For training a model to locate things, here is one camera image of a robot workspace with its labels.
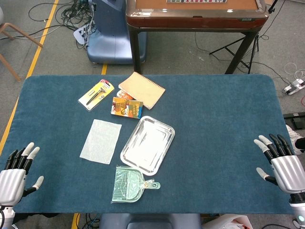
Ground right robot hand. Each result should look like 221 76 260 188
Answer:
253 134 305 194

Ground white power strip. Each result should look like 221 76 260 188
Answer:
282 78 305 96

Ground blue machine base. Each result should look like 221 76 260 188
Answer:
86 0 148 65

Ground black foot pedal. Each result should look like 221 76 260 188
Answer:
283 111 305 131

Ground white chair with wooden legs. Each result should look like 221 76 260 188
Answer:
0 6 43 82

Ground green dustpan brush set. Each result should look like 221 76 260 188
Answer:
111 166 161 204

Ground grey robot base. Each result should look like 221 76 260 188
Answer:
99 213 202 229

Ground white shoe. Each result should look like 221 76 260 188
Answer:
285 124 305 156

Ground white paper sheet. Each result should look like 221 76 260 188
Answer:
79 119 122 165

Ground blue table mat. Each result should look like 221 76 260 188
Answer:
0 74 301 214

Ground razor in yellow blister pack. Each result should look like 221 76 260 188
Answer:
78 79 115 112

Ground orange and blue cardboard box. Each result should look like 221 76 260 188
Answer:
110 96 144 119

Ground white plastic bag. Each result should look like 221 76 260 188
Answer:
202 214 254 229

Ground tan spiral notebook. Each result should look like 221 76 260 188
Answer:
118 71 166 110

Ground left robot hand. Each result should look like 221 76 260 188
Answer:
0 142 45 207

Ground small orange packet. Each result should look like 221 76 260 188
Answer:
116 89 134 100

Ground silver metal tray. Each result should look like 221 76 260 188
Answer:
120 115 176 177

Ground black tripod stand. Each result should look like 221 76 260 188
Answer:
209 0 279 74

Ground brown mahjong table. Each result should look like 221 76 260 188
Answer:
125 0 270 75

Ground tangled floor cables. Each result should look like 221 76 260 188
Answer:
28 0 96 50

